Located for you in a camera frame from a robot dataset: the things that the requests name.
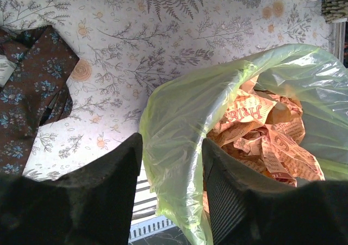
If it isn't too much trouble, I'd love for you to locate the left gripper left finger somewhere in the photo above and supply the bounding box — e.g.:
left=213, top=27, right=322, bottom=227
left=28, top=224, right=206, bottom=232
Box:
left=1, top=133, right=142, bottom=244

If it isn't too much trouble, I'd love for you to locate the green trash bag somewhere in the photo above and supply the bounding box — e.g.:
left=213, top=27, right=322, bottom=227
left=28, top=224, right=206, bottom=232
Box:
left=139, top=44, right=347, bottom=244

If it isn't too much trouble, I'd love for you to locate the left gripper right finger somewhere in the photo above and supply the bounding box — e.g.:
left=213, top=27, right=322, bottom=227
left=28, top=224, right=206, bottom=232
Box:
left=202, top=139, right=347, bottom=244

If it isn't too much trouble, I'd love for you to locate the crumpled orange paper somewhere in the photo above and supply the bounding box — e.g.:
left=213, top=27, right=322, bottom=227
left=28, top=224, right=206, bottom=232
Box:
left=207, top=77, right=325, bottom=186

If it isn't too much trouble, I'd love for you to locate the woven straw mat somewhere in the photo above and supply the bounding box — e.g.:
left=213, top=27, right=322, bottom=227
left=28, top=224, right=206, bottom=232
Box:
left=321, top=0, right=348, bottom=24

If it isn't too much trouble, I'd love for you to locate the brown floral cloth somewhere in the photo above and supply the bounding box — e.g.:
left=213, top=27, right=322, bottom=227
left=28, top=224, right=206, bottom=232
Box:
left=1, top=26, right=79, bottom=175

